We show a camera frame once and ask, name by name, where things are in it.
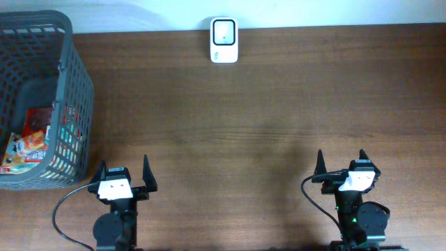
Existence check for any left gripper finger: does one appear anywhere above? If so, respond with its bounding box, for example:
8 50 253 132
90 160 107 183
142 155 157 188

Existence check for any yellow chips bag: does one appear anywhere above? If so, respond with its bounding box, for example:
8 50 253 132
1 130 48 175

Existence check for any red Hacks candy bag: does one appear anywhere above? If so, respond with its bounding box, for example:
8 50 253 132
22 107 53 137

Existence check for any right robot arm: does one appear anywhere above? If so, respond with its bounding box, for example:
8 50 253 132
305 149 403 251

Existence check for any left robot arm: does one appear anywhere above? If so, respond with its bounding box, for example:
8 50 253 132
88 155 157 251

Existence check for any white barcode scanner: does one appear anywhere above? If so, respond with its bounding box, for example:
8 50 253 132
210 17 239 63

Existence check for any grey plastic mesh basket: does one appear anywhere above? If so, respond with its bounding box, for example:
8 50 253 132
1 10 94 190

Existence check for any left black cable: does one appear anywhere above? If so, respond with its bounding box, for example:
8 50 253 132
52 181 100 251

